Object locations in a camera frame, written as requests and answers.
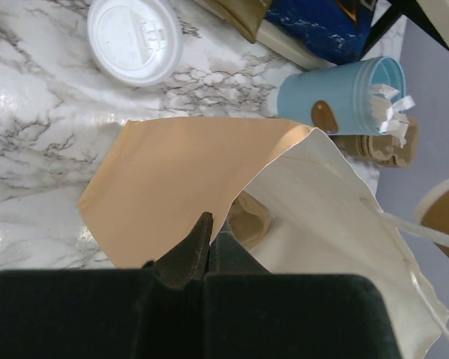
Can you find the white stirrers in cup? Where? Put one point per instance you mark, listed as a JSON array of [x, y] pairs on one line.
[[389, 114]]

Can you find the brown paper bag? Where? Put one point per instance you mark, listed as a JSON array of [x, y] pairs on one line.
[[160, 175]]

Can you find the blue plastic cup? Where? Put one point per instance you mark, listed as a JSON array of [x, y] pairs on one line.
[[338, 99]]

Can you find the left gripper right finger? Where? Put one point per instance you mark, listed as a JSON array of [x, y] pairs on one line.
[[252, 313]]

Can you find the single cardboard cup carrier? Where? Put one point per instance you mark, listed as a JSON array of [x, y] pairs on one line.
[[249, 220]]

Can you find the brown paper coffee cup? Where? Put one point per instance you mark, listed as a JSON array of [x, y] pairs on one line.
[[433, 209]]

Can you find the blue Doritos bag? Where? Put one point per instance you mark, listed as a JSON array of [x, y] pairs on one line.
[[335, 31]]

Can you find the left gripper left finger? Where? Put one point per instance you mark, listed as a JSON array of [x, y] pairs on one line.
[[151, 312]]

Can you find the orange Kettle chips bag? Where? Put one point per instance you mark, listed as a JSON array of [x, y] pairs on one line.
[[244, 15]]

